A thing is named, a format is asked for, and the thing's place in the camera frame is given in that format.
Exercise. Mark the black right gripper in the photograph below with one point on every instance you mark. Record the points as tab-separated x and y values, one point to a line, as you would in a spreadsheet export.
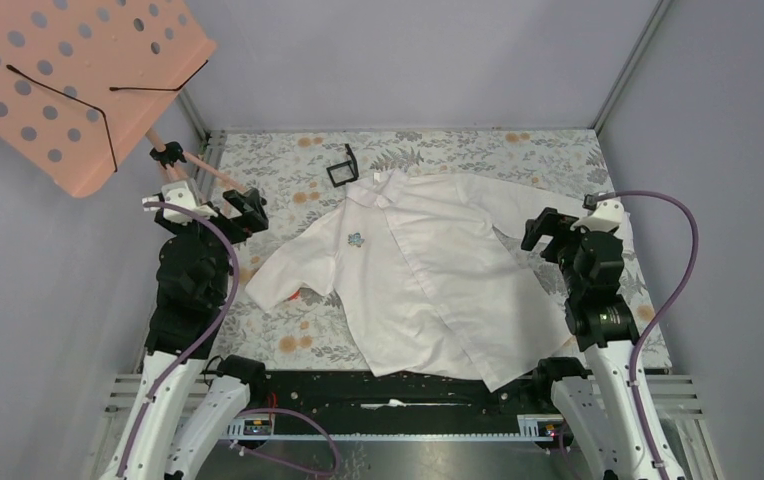
553	223

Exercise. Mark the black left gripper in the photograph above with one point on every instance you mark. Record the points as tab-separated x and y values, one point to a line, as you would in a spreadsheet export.
253	218

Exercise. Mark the white shirt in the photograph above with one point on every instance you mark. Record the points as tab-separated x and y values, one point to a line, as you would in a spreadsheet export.
432	290

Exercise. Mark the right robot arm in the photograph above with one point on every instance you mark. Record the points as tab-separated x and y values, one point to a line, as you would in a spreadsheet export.
605	399

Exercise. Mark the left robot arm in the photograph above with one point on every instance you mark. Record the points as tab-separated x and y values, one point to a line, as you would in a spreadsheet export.
197	281

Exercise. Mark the black brooch box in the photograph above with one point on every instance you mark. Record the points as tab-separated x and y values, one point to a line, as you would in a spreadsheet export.
345	172

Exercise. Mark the floral patterned table mat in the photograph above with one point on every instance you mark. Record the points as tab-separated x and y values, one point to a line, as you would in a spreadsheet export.
289	169

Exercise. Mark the pink music stand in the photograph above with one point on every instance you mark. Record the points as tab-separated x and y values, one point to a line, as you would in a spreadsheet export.
81	82

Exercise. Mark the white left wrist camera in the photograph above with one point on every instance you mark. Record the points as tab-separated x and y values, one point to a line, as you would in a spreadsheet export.
184	194

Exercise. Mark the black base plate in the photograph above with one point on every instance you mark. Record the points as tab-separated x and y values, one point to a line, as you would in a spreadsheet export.
344	404

